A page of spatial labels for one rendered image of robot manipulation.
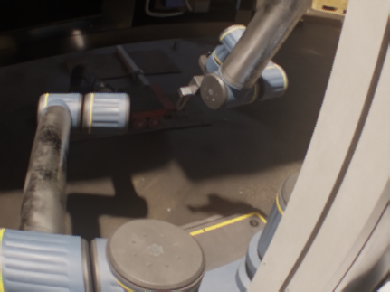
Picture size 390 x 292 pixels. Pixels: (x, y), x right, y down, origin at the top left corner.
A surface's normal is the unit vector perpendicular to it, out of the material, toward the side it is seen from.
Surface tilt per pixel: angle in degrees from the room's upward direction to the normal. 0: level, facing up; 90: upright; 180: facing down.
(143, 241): 0
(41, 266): 27
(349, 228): 90
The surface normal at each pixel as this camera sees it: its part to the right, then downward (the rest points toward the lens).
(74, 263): 0.23, -0.57
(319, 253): -0.83, 0.18
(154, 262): 0.18, -0.80
